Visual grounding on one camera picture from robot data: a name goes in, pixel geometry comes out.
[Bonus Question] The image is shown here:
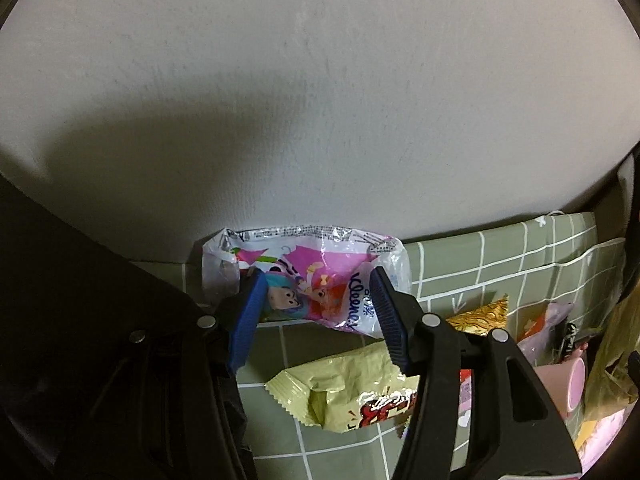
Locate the pink printed tissue packet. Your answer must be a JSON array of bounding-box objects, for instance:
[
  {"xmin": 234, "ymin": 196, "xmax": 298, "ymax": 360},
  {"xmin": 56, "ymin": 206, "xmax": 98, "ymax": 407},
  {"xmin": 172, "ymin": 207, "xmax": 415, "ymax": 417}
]
[{"xmin": 201, "ymin": 225, "xmax": 413, "ymax": 337}]

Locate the yellow-green plastic bag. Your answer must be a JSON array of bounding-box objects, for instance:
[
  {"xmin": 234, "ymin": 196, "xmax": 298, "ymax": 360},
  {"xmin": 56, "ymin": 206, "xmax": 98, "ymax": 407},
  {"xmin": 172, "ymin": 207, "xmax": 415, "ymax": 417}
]
[{"xmin": 582, "ymin": 280, "xmax": 640, "ymax": 423}]

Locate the green checked mat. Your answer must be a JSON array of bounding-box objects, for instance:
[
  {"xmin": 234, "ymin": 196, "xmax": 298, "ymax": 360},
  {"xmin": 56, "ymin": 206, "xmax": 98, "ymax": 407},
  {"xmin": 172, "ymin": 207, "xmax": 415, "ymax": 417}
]
[{"xmin": 182, "ymin": 211, "xmax": 626, "ymax": 480}]

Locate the gold patterned snack wrapper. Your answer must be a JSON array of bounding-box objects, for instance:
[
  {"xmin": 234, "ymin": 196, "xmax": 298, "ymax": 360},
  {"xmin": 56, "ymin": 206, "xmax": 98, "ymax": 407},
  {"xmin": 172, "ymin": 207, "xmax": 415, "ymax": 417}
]
[{"xmin": 445, "ymin": 295, "xmax": 509, "ymax": 337}]

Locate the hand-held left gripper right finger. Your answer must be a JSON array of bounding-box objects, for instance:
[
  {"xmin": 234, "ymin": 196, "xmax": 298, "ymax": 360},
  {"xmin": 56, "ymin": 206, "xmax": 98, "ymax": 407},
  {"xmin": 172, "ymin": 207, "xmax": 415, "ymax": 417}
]
[{"xmin": 370, "ymin": 266, "xmax": 583, "ymax": 480}]

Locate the pink cup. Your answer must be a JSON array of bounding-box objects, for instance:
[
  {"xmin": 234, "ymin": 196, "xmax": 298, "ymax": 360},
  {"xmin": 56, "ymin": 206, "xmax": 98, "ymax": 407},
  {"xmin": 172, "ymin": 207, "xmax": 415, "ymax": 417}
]
[{"xmin": 532, "ymin": 357, "xmax": 587, "ymax": 421}]

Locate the pink floral bedsheet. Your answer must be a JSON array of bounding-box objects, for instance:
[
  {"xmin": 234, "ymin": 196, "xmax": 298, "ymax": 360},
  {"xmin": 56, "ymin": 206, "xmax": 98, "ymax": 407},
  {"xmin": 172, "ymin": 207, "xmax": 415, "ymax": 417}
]
[{"xmin": 582, "ymin": 405, "xmax": 636, "ymax": 471}]

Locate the yellow-green snack packet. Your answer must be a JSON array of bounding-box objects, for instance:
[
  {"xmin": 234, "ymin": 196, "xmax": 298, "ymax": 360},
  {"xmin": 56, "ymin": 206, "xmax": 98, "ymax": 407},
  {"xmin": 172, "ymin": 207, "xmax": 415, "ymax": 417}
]
[{"xmin": 265, "ymin": 342, "xmax": 421, "ymax": 441}]

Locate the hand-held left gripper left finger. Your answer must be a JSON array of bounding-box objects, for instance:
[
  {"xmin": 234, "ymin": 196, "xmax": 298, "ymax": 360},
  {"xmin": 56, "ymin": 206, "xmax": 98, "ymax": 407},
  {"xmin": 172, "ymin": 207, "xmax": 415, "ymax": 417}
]
[{"xmin": 65, "ymin": 274, "xmax": 268, "ymax": 480}]

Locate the dark jacket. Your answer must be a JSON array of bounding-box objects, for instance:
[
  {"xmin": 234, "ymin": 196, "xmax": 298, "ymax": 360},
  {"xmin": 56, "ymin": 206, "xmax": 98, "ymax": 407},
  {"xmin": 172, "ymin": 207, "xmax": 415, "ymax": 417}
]
[{"xmin": 0, "ymin": 175, "xmax": 251, "ymax": 480}]

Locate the black snack packet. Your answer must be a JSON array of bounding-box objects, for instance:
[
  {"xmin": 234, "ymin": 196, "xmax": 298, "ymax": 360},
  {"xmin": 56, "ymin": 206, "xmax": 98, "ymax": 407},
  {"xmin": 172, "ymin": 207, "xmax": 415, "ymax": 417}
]
[{"xmin": 555, "ymin": 322, "xmax": 582, "ymax": 362}]

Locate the purple printed packet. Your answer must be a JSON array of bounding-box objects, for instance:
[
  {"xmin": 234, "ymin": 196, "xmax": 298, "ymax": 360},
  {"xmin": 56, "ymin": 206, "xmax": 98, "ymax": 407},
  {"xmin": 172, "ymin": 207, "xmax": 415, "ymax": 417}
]
[{"xmin": 516, "ymin": 302, "xmax": 575, "ymax": 361}]

